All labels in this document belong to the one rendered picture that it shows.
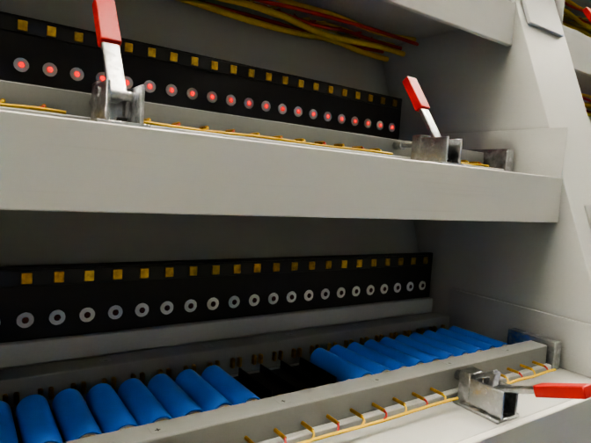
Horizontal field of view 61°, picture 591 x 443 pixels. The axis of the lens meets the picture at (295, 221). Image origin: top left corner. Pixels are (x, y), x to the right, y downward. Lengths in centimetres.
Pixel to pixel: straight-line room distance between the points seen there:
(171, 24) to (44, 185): 35
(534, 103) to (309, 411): 40
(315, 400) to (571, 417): 23
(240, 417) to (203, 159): 15
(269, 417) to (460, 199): 23
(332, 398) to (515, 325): 29
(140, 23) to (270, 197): 31
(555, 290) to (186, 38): 46
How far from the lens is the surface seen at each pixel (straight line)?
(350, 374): 41
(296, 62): 64
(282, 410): 33
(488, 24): 59
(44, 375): 39
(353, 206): 35
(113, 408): 34
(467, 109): 64
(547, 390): 40
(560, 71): 65
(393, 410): 39
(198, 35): 59
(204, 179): 29
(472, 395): 43
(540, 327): 58
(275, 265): 46
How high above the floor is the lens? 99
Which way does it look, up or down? 13 degrees up
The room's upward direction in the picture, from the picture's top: 8 degrees counter-clockwise
